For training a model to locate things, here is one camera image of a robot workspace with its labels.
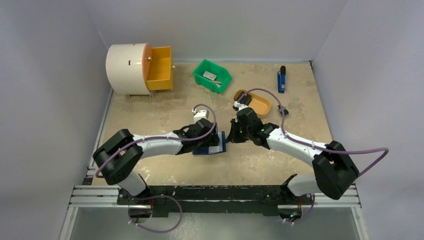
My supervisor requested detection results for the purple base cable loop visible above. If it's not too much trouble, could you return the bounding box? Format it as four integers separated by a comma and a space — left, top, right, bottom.
127, 193, 185, 234

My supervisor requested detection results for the small black marker cap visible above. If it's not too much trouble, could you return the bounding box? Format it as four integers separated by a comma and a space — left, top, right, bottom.
278, 106, 289, 117

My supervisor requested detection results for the yellow open drawer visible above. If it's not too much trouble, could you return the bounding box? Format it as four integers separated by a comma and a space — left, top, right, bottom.
145, 46, 174, 91

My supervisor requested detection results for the green plastic bin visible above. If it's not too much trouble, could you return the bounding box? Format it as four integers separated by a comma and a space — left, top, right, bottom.
192, 59, 233, 94

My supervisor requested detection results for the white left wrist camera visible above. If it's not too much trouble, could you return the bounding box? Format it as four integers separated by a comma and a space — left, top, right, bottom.
193, 109, 210, 123

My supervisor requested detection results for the navy blue card holder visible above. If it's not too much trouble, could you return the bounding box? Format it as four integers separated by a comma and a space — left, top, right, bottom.
192, 131, 228, 156

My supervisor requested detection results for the blue stapler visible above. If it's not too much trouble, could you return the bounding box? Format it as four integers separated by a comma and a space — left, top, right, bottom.
277, 65, 286, 94

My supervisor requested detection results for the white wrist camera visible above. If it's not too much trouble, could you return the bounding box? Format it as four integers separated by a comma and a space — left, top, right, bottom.
193, 109, 210, 123
232, 101, 248, 112

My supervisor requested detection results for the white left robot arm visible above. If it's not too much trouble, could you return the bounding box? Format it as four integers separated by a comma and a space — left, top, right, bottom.
92, 118, 222, 205

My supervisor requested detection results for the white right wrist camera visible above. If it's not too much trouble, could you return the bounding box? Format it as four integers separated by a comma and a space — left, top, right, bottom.
232, 101, 248, 112

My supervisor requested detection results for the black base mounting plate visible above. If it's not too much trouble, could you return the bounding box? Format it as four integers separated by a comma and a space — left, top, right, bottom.
117, 185, 313, 218

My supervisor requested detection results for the small box in bin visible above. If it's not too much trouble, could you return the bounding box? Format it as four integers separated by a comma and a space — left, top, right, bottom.
202, 71, 217, 81

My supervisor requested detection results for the white cylindrical drawer cabinet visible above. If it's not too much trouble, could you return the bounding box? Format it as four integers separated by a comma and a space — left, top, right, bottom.
105, 43, 153, 96

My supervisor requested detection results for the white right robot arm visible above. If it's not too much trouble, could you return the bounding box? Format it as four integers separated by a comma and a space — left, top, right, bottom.
227, 107, 360, 204

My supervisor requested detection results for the tan oval tray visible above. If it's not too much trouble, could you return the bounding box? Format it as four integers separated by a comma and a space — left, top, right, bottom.
233, 89, 272, 119

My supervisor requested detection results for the black credit card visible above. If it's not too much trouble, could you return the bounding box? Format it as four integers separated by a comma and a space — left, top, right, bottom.
237, 91, 252, 106

